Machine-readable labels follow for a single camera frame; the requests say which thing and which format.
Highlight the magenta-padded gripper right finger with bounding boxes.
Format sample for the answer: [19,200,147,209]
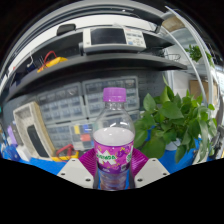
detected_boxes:
[129,148,171,189]

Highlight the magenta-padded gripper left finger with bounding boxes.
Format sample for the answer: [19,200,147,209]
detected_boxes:
[57,148,98,189]

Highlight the clear bottle with purple cap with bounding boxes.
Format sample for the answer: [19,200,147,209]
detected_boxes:
[92,87,136,191]

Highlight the yellow multimeter with red leads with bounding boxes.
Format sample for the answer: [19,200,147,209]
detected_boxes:
[51,143,80,162]

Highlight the clear organizer box, coloured parts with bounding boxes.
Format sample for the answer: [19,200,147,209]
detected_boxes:
[69,123,95,151]

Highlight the grey small-parts drawer cabinet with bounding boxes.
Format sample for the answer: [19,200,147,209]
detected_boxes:
[82,76,140,115]
[128,109,141,124]
[44,121,76,151]
[36,83,87,125]

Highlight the black zip case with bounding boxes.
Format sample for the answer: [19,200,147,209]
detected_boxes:
[26,124,51,158]

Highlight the potted green plant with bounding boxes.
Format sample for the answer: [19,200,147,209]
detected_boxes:
[133,76,218,164]

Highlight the plain white box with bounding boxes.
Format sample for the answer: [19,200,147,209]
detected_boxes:
[15,145,32,161]

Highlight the white perforated tray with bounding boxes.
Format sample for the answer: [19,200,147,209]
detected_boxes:
[12,101,56,160]

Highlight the black workbench shelf unit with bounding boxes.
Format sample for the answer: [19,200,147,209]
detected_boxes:
[0,22,188,102]

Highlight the white metal rack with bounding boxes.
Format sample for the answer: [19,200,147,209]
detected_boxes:
[159,5,224,158]

